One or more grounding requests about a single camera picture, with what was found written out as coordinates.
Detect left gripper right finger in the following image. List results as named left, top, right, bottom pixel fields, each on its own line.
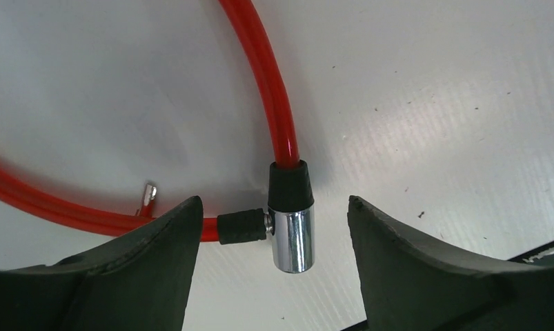
left=347, top=195, right=554, bottom=331

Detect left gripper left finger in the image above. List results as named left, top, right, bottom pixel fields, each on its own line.
left=0, top=197, right=203, bottom=330

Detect cable lock keys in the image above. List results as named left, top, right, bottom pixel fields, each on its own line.
left=136, top=183, right=157, bottom=217

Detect red cable bike lock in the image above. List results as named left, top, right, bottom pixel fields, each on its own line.
left=0, top=1, right=315, bottom=274

